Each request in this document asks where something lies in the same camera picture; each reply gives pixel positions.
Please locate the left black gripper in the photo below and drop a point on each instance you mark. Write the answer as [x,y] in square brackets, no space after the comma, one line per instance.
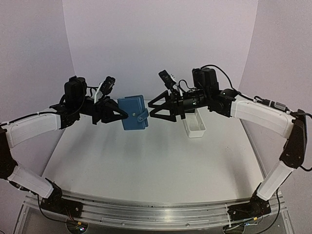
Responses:
[97,109]

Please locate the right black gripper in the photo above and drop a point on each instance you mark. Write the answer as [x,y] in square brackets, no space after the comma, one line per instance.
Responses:
[172,117]

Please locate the blue card holder wallet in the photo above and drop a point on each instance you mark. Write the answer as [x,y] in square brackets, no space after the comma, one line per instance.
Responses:
[138,114]

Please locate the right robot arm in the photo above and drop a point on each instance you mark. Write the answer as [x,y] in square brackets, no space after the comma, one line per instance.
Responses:
[292,126]

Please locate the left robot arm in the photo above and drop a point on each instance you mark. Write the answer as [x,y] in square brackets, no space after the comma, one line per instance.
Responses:
[19,130]

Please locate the white plastic tray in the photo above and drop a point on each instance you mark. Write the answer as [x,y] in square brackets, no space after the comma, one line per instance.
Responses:
[194,124]

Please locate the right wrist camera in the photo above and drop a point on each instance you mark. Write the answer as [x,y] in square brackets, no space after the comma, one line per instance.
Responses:
[170,83]

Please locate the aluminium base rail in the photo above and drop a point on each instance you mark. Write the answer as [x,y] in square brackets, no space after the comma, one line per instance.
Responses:
[109,215]

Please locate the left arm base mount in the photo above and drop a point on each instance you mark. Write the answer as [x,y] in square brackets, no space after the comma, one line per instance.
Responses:
[57,204]

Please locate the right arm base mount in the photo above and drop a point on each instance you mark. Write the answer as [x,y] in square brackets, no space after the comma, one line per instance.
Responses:
[255,207]

